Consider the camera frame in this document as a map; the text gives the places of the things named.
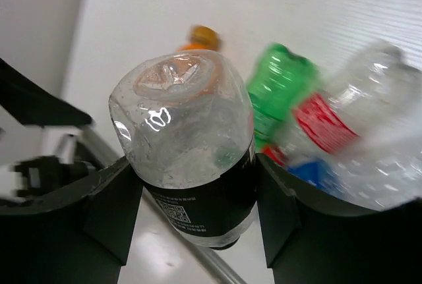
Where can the clear bottle blue label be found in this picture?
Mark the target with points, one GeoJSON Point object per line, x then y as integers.
{"type": "Point", "coordinates": [379, 179]}

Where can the green plastic bottle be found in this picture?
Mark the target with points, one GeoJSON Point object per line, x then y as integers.
{"type": "Point", "coordinates": [280, 79]}

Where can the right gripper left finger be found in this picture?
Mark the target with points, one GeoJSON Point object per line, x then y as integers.
{"type": "Point", "coordinates": [80, 233]}

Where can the orange plastic bottle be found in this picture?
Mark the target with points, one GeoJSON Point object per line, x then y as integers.
{"type": "Point", "coordinates": [202, 37]}

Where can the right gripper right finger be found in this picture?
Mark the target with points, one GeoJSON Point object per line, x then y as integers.
{"type": "Point", "coordinates": [310, 236]}

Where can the clear bottle black label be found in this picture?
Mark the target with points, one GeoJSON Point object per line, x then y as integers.
{"type": "Point", "coordinates": [185, 124]}

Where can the clear bottle red label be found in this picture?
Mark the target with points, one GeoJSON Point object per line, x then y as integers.
{"type": "Point", "coordinates": [373, 86]}

